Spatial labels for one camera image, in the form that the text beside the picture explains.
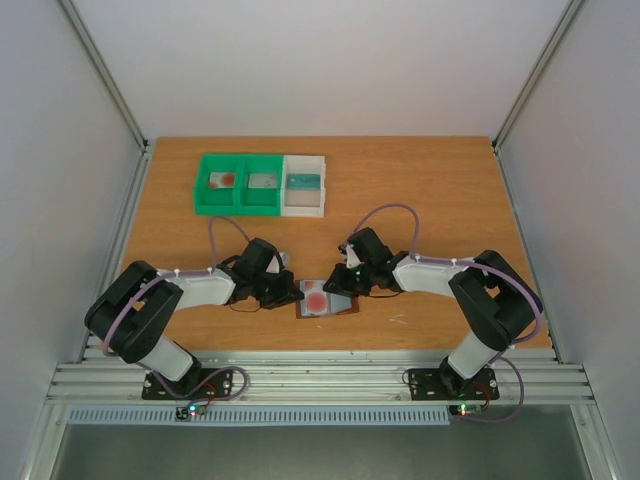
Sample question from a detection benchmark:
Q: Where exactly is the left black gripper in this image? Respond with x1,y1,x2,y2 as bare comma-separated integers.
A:
253,271,305,310

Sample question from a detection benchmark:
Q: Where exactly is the brown leather card holder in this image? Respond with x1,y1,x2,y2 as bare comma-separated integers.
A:
296,279,359,319

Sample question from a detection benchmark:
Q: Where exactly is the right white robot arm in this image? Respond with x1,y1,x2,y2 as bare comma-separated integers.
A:
323,228,543,398

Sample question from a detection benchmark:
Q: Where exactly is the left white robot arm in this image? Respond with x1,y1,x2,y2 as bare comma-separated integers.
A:
84,238,304,399

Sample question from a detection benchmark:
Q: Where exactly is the teal card in bin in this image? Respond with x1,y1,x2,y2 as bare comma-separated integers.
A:
286,172,321,191

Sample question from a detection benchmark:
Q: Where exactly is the red dotted card in bin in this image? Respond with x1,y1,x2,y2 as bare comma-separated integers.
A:
208,172,236,190

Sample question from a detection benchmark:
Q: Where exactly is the green two-compartment bin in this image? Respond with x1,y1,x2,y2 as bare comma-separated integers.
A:
193,153,284,217

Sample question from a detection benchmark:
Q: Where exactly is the white translucent bin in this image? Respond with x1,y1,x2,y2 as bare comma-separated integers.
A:
280,155,326,218

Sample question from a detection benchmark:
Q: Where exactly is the left green circuit board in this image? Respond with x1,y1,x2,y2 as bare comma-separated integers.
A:
174,404,208,421

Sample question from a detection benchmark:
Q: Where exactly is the green circuit board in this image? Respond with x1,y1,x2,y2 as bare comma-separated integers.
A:
449,403,487,417
174,404,208,421

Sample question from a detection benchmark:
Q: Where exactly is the right green circuit board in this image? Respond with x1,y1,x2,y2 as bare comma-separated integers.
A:
449,403,487,417

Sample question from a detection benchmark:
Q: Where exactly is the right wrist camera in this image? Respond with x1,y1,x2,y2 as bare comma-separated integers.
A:
339,243,362,269

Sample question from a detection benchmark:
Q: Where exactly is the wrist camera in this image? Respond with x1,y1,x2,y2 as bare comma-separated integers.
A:
266,252,290,274
339,243,362,269

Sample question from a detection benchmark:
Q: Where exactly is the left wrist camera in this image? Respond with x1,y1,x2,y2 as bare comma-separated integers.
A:
266,252,290,274

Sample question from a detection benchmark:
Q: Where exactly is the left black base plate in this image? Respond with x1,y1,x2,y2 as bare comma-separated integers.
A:
141,368,235,401

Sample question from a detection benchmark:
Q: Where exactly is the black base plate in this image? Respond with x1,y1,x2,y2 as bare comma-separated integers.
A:
141,368,235,401
403,367,500,401

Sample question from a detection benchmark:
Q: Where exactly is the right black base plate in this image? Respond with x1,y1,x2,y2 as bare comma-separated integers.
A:
403,367,500,401

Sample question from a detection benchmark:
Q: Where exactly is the aluminium rail frame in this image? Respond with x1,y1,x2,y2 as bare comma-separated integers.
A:
46,347,595,406

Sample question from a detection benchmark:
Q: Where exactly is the grey slotted cable duct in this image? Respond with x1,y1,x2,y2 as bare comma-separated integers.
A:
67,405,450,427

